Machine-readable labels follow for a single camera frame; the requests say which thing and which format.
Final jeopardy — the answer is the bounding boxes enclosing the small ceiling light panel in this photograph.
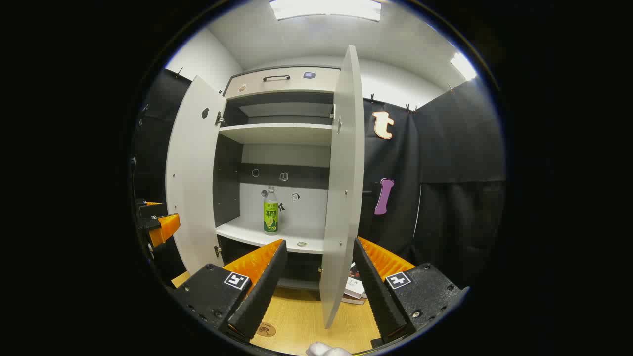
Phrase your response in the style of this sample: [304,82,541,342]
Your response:
[450,52,478,81]

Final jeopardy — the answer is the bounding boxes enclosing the large ceiling light panel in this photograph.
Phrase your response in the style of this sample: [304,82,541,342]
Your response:
[270,0,382,22]

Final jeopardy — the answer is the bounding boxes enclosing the grey cabinet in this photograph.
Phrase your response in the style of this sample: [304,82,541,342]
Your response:
[214,66,343,292]

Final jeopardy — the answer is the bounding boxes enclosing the green label bottle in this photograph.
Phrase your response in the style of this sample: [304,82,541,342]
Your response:
[263,186,279,234]

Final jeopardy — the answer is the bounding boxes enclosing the grey cabinet drawer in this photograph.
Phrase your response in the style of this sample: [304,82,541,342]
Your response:
[224,67,341,99]

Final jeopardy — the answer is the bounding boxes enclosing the grey cabinet door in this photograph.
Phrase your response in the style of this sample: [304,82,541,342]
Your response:
[319,45,379,329]
[166,75,228,276]

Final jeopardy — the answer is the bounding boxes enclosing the black backdrop cloth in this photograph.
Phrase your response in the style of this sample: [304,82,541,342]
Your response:
[131,68,506,297]

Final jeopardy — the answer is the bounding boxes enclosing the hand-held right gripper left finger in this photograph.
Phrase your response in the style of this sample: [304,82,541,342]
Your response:
[171,239,288,344]

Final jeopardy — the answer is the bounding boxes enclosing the white cover book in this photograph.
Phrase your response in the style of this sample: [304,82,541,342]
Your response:
[345,265,367,300]

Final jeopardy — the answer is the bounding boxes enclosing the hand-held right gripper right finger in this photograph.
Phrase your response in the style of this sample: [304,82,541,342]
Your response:
[352,236,469,344]

